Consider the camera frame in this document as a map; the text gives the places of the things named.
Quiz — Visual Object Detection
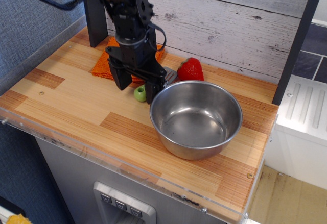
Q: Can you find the clear acrylic table edge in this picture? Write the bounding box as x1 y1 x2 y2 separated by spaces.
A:
1 103 277 223

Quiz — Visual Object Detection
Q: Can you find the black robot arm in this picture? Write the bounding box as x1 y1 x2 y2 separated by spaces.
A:
100 0 167 104

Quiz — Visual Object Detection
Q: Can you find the white ribbed box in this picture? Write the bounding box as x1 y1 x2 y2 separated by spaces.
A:
265 76 326 189

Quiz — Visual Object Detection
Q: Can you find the orange folded cloth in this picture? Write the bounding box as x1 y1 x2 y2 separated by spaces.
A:
91 36 165 85

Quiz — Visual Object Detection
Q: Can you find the dark grey right post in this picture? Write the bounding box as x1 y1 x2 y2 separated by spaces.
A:
272 0 320 106

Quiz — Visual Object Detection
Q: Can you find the green handled grey spatula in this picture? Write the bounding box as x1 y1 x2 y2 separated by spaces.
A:
134 67 178 102

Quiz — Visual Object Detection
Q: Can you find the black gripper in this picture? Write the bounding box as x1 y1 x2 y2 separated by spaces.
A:
106 27 167 104

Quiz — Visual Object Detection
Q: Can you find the yellow object bottom left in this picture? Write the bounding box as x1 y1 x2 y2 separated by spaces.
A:
6 214 31 224

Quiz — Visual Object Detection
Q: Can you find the stainless steel bowl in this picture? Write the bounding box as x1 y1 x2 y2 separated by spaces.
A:
150 81 243 160

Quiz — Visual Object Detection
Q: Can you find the grey cabinet with dispenser panel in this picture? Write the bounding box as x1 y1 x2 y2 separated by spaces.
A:
36 139 221 223

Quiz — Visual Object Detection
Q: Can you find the red toy strawberry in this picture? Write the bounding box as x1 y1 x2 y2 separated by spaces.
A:
177 58 204 81

